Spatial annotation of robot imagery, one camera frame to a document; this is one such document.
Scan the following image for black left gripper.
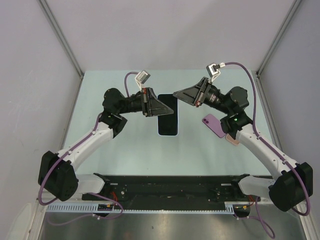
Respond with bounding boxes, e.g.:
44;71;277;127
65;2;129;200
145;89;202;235
117;87;174;118

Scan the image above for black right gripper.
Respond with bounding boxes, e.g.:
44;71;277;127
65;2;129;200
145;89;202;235
173;77;232;115

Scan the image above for blue cased phone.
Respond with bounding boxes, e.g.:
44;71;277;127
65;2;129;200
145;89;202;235
157;93;179;137

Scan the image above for purple phone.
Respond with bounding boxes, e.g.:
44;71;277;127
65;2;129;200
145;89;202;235
202;114;226;139

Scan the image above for pink phone case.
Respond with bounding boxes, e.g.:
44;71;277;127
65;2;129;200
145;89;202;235
225;134;240;146

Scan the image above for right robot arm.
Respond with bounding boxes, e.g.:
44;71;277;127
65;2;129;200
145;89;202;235
173;77;313;213

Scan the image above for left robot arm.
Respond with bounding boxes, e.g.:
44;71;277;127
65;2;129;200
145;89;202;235
38;87;174;206

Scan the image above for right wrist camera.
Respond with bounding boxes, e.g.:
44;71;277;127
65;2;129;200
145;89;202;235
206;62;226;83

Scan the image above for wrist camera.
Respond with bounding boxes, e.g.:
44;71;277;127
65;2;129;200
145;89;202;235
206;62;226;83
134;70;151;90

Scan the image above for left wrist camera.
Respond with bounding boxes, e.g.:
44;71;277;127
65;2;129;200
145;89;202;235
134;70;151;90

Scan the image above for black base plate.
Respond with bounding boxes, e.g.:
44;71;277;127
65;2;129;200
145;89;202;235
81;175;256;210

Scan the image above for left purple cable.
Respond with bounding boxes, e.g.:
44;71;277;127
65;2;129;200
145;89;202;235
37;71;141;226

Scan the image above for white cable duct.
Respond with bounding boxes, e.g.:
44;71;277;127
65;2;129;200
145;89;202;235
46;202;251;215

